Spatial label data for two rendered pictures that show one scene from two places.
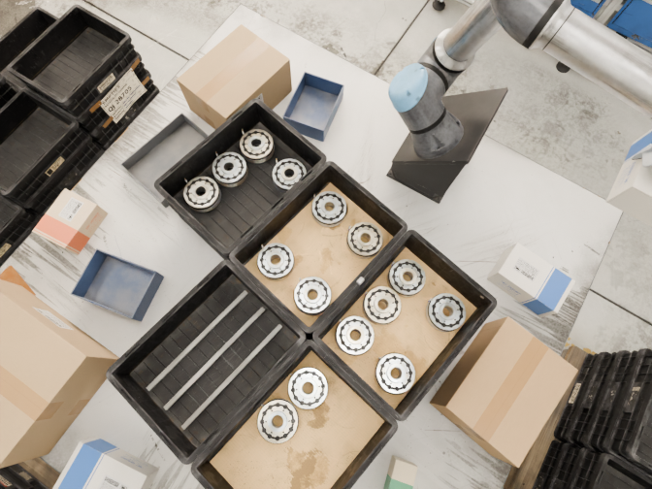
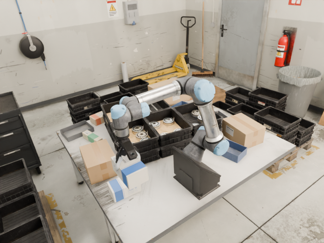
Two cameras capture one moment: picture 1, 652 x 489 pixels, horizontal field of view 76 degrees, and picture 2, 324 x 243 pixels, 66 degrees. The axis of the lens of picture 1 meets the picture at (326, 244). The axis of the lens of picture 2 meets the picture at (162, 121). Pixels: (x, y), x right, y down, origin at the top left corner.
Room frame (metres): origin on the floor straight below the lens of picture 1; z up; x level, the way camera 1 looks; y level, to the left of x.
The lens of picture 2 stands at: (1.24, -1.58, 2.00)
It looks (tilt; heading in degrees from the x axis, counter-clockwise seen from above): 30 degrees down; 121
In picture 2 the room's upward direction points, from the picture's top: 4 degrees counter-clockwise
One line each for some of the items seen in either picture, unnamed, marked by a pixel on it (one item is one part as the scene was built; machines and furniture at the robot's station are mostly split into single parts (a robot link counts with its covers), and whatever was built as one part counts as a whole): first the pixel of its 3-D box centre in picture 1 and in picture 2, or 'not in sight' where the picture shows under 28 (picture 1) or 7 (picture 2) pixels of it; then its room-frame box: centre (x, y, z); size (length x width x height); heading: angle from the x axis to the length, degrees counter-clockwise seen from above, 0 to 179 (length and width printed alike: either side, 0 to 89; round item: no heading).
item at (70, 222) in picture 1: (71, 221); not in sight; (0.38, 0.80, 0.74); 0.16 x 0.12 x 0.07; 159
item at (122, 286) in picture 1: (118, 284); (181, 108); (0.20, 0.61, 0.74); 0.20 x 0.15 x 0.07; 75
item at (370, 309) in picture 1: (382, 305); (141, 134); (0.20, -0.17, 0.86); 0.10 x 0.10 x 0.01
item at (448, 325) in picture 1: (446, 311); not in sight; (0.20, -0.35, 0.86); 0.10 x 0.10 x 0.01
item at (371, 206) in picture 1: (319, 247); (167, 127); (0.34, 0.02, 0.87); 0.40 x 0.30 x 0.11; 143
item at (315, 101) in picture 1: (313, 106); (231, 150); (0.89, 0.09, 0.74); 0.20 x 0.15 x 0.07; 164
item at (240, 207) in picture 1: (244, 180); (196, 118); (0.52, 0.25, 0.87); 0.40 x 0.30 x 0.11; 143
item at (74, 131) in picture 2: not in sight; (77, 130); (-0.56, -0.20, 0.73); 0.27 x 0.20 x 0.05; 68
